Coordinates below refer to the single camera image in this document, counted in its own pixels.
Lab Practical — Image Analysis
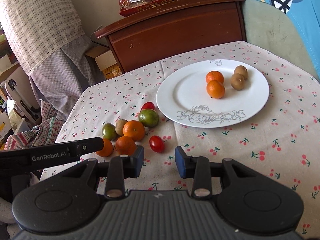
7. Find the orange tangerine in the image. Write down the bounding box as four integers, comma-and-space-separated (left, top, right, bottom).
116, 136, 136, 156
96, 138, 113, 157
206, 70, 225, 84
123, 120, 145, 141
206, 80, 225, 99

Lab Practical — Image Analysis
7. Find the red cherry tomato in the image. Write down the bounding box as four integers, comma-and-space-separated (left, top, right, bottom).
149, 135, 165, 153
140, 102, 155, 111

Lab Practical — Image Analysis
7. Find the green citrus fruit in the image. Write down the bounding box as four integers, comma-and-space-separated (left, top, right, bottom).
138, 109, 159, 128
102, 123, 118, 141

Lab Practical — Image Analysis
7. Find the brown kiwi fruit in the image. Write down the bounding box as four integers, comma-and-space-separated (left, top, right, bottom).
115, 119, 127, 137
234, 65, 248, 80
230, 73, 245, 90

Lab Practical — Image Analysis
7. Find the striped patterned blanket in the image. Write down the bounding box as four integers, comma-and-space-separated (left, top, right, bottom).
3, 100, 65, 150

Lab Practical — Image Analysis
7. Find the white floral plate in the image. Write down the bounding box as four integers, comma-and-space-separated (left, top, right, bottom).
156, 59, 269, 128

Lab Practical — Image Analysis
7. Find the cherry print tablecloth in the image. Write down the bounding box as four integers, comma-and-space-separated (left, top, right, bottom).
57, 42, 319, 238

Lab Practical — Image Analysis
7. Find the cardboard box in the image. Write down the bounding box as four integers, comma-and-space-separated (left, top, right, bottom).
85, 45, 123, 80

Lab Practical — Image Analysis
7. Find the brown wooden cabinet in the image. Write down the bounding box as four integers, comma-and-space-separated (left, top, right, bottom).
95, 0, 246, 73

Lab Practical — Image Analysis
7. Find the checkered cloth cover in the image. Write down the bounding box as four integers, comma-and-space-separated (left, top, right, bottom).
1, 0, 105, 121

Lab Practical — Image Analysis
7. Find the green sofa cover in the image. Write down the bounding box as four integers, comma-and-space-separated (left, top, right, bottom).
242, 0, 319, 80

